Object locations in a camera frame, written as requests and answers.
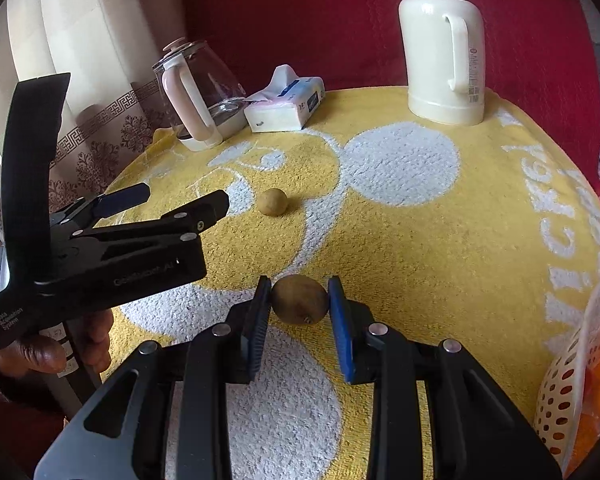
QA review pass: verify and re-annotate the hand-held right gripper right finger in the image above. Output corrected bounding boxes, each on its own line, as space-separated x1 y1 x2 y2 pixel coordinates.
328 275 563 480

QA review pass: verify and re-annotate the cream patterned curtain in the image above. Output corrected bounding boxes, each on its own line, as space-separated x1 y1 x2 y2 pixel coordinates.
0 0 191 241

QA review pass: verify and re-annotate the cream thermos flask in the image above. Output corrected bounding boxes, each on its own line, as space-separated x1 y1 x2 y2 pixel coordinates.
397 0 486 126

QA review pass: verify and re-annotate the yellow and white towel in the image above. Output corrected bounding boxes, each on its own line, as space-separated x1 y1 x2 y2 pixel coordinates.
100 85 600 480

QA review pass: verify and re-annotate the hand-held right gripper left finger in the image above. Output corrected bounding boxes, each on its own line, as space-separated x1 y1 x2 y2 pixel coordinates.
32 275 273 480

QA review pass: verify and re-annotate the white perforated plastic basket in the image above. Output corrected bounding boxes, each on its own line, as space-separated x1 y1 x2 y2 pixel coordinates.
534 267 600 467

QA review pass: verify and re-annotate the brown kiwi fruit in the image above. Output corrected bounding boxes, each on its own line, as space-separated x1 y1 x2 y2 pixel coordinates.
271 274 329 325

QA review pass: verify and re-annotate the small brown kiwi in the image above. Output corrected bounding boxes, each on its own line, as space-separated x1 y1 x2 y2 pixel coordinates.
258 188 288 217

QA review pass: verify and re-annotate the red quilted cloth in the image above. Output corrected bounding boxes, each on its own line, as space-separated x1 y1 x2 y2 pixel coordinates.
177 0 600 196

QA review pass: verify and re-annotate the person's left hand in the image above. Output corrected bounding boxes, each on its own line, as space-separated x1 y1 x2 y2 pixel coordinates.
0 307 115 377

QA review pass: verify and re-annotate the soft tissue pack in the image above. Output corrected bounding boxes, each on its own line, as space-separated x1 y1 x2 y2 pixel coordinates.
243 64 326 133

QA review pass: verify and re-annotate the person's left forearm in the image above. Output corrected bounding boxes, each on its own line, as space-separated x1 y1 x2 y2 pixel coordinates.
0 360 71 461

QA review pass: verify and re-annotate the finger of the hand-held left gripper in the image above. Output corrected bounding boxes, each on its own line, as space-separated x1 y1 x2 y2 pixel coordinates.
49 182 152 227
71 189 231 241

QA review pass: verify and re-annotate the glass kettle with cream handle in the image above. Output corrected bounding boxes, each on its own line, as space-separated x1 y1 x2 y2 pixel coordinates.
152 36 248 152

